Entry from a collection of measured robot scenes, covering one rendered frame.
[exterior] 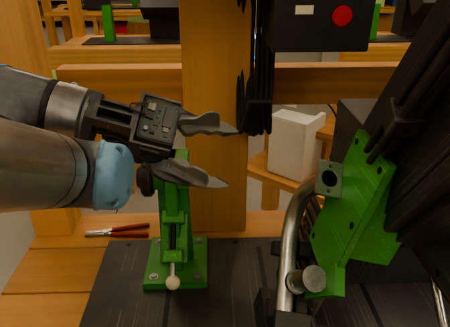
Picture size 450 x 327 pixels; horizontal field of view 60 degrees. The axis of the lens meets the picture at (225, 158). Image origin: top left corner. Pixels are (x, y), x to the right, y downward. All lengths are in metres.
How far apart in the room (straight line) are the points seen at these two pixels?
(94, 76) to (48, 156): 0.61
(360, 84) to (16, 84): 0.72
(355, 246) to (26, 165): 0.44
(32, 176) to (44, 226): 0.74
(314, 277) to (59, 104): 0.42
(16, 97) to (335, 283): 0.48
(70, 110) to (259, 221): 0.65
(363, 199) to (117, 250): 0.59
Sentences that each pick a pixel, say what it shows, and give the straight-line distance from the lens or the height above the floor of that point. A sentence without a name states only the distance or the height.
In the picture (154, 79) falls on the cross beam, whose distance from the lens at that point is 0.92.
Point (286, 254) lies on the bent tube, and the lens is 0.70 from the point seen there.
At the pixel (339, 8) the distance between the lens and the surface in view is 0.71.
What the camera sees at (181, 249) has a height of 0.98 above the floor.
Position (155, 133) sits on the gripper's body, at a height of 1.30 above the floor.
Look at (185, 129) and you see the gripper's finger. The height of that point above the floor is 1.28.
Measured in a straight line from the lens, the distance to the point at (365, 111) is 0.78.
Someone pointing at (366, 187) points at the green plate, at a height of 1.23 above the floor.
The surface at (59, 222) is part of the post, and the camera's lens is 1.05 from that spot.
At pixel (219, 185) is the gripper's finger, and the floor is 1.21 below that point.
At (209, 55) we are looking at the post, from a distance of 0.80.
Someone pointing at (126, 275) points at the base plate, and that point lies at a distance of 0.88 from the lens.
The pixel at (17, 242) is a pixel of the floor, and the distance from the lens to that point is 2.65.
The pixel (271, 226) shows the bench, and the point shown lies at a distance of 1.03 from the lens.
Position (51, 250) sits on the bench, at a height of 0.88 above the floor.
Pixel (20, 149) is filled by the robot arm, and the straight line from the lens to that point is 0.32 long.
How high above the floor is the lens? 1.50
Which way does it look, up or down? 27 degrees down
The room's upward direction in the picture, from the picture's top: straight up
